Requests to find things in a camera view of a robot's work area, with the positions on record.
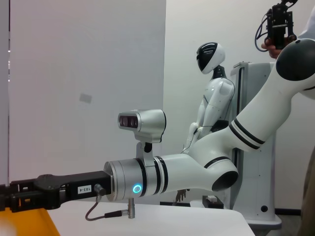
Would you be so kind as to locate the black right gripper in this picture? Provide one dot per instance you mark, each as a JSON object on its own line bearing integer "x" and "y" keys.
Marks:
{"x": 69, "y": 186}

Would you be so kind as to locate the black handheld teleoperation controller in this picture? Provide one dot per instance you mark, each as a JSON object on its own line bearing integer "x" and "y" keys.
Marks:
{"x": 279, "y": 29}

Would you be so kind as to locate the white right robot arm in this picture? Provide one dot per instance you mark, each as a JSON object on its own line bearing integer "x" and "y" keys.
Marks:
{"x": 184, "y": 172}

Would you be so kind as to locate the person's light sleeved forearm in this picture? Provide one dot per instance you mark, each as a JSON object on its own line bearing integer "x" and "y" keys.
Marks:
{"x": 308, "y": 27}

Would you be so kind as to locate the white upright lift column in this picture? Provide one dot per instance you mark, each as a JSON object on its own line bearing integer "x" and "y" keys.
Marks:
{"x": 258, "y": 184}

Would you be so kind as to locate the person's bare hand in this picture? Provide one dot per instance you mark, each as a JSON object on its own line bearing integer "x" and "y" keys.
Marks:
{"x": 272, "y": 51}

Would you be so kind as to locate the yellow plastic storage bin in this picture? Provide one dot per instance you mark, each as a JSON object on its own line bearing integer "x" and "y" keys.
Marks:
{"x": 37, "y": 223}

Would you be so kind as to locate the white low floor box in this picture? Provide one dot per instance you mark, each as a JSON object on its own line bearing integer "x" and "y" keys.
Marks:
{"x": 212, "y": 202}

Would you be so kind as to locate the white humanoid robot black visor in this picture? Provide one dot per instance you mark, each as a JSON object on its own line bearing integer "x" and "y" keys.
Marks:
{"x": 216, "y": 98}

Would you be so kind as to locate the grey wall sticker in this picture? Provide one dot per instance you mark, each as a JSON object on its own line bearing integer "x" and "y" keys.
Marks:
{"x": 85, "y": 98}

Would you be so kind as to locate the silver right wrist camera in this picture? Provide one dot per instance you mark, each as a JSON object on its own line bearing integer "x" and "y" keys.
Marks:
{"x": 147, "y": 123}

